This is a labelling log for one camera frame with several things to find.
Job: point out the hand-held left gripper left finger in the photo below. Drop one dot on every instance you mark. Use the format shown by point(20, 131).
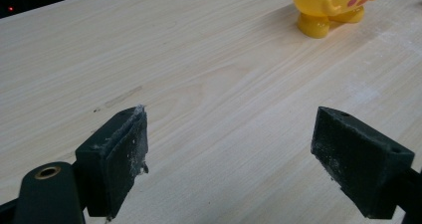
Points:
point(109, 164)

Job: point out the yellow duck toy figure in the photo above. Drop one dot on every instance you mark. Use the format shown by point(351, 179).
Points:
point(331, 5)

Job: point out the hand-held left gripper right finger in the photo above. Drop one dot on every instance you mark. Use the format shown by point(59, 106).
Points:
point(358, 164)

